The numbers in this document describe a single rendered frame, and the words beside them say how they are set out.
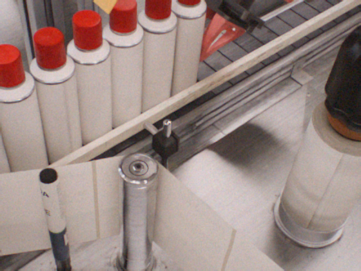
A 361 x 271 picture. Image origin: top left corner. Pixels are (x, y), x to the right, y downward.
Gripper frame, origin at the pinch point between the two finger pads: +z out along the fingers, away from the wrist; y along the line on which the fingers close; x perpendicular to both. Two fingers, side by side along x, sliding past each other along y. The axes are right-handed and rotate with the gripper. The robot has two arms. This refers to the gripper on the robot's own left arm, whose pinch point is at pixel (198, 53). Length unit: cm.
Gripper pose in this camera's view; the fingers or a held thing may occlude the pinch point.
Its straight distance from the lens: 82.6
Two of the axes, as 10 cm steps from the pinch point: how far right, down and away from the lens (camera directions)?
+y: 6.6, 6.0, -4.6
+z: -5.3, 8.0, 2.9
